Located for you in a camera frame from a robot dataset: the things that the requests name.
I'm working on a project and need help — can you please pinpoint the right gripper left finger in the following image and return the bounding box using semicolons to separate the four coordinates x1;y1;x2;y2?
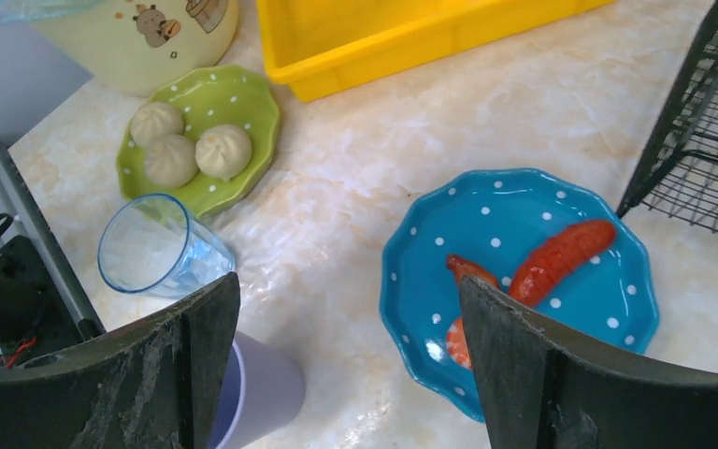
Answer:
0;272;240;448

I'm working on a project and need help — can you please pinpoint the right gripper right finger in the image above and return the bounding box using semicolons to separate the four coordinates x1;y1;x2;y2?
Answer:
459;276;718;448

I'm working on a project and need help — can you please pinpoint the purple plastic cup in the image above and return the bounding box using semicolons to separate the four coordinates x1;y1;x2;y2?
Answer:
207;331;306;448

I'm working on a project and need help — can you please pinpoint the blue dotted plate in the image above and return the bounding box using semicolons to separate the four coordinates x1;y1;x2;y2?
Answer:
380;168;660;421

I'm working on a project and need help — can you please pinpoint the blue transparent cup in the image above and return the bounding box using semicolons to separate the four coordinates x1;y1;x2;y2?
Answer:
97;193;236;300

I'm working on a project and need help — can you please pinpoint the sliced sausage piece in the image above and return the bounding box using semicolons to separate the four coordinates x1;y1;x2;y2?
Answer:
445;254;499;369

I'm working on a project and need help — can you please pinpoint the red sausage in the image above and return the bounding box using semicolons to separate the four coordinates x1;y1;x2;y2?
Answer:
509;219;617;308

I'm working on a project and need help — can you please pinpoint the white steamed bun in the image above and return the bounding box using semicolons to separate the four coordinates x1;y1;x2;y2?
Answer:
129;102;184;147
143;134;199;189
195;124;252;181

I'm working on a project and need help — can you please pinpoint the green dotted plate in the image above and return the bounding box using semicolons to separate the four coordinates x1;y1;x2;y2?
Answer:
116;65;280;217

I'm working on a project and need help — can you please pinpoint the trash bin with green bag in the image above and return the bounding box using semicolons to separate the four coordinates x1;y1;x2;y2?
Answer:
0;0;238;95

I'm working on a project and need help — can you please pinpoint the yellow plastic tray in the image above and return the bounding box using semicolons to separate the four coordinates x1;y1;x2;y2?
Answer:
256;0;607;102

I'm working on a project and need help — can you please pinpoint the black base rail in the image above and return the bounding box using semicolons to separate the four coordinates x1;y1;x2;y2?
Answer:
0;142;106;369

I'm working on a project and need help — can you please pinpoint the black wire rack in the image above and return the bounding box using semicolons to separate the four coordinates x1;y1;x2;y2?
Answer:
616;1;718;233

